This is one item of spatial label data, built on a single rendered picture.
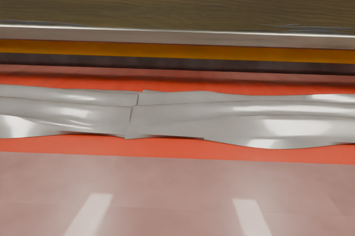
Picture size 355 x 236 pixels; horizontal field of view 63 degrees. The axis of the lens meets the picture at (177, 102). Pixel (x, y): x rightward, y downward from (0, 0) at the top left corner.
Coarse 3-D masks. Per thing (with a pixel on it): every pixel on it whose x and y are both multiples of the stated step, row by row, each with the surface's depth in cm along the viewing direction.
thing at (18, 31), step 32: (0, 32) 21; (32, 32) 21; (64, 32) 21; (96, 32) 21; (128, 32) 21; (160, 32) 20; (192, 32) 20; (224, 32) 20; (256, 32) 21; (288, 32) 21
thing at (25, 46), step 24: (0, 48) 24; (24, 48) 23; (48, 48) 23; (72, 48) 23; (96, 48) 23; (120, 48) 23; (144, 48) 23; (168, 48) 23; (192, 48) 23; (216, 48) 23; (240, 48) 23; (264, 48) 23
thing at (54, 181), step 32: (0, 64) 26; (0, 160) 11; (32, 160) 11; (64, 160) 11; (96, 160) 11; (0, 192) 9; (32, 192) 9; (64, 192) 9; (96, 192) 9; (0, 224) 8; (32, 224) 8; (64, 224) 8
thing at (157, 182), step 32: (128, 160) 11; (160, 160) 11; (192, 160) 11; (224, 160) 12; (256, 160) 12; (288, 160) 12; (320, 160) 12; (352, 160) 12; (128, 192) 9; (160, 192) 9; (192, 192) 10; (224, 192) 10; (256, 192) 10; (288, 192) 10; (320, 192) 10; (352, 192) 10; (96, 224) 8; (128, 224) 8; (160, 224) 8; (192, 224) 8; (224, 224) 8; (256, 224) 8; (288, 224) 8; (320, 224) 8; (352, 224) 8
